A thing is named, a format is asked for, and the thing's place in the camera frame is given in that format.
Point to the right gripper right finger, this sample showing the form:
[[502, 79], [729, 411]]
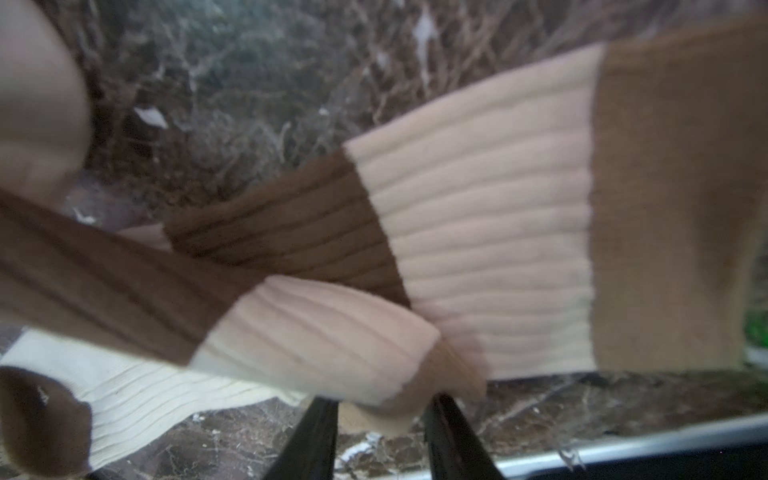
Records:
[[454, 450]]

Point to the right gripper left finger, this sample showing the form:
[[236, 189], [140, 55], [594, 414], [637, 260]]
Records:
[[311, 451]]

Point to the cream brown striped sock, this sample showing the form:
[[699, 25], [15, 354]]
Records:
[[133, 291], [597, 211]]

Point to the aluminium front rail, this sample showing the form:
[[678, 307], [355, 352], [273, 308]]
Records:
[[725, 449]]

